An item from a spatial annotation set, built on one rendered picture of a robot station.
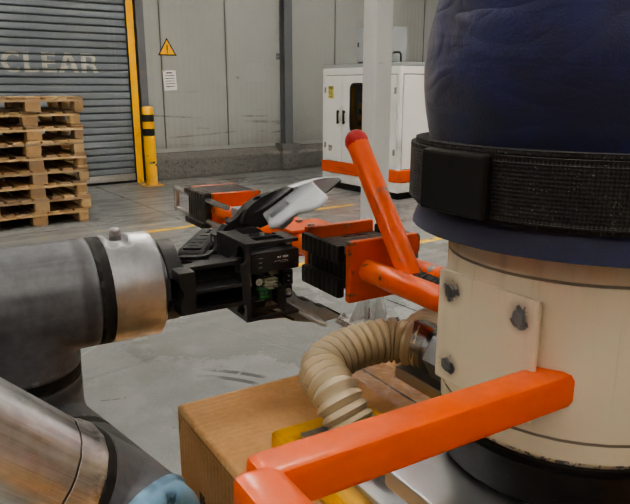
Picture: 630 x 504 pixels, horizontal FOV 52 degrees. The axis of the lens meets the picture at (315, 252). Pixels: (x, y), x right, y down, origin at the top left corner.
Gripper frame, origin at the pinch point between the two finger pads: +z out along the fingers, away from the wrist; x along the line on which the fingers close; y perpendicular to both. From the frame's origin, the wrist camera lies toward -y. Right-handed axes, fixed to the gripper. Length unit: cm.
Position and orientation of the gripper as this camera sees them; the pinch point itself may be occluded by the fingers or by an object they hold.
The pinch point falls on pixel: (336, 246)
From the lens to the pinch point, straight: 68.0
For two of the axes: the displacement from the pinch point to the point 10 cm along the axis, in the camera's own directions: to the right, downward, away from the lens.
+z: 8.6, -1.3, 5.0
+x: 0.0, -9.7, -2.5
